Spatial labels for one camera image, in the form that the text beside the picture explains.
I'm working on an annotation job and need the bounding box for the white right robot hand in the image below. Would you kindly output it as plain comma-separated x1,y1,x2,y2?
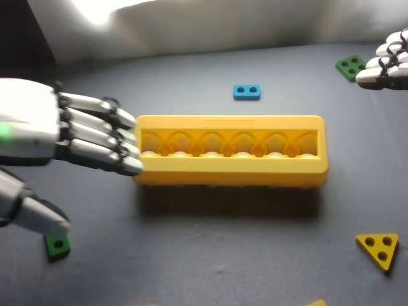
354,27,408,91

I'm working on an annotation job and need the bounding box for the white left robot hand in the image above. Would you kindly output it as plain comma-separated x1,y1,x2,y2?
0,77,145,238

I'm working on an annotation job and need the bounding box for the yellow egg carton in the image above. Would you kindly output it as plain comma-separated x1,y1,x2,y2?
131,114,330,193

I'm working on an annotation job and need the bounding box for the green four-hole block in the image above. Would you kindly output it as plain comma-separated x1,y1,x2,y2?
335,55,367,83

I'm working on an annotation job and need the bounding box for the green two-hole block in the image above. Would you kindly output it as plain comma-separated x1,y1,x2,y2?
45,234,71,263

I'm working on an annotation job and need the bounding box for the blue two-hole block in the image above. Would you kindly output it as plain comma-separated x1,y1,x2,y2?
233,84,262,101

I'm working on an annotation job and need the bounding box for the white fabric sheet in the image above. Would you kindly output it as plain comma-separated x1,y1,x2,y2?
27,0,408,64

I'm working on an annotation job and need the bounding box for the yellow three-hole triangle block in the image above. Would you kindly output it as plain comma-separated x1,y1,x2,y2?
355,233,400,274

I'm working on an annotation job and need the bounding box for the grey table cloth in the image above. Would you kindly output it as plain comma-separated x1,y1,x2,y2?
0,43,408,306

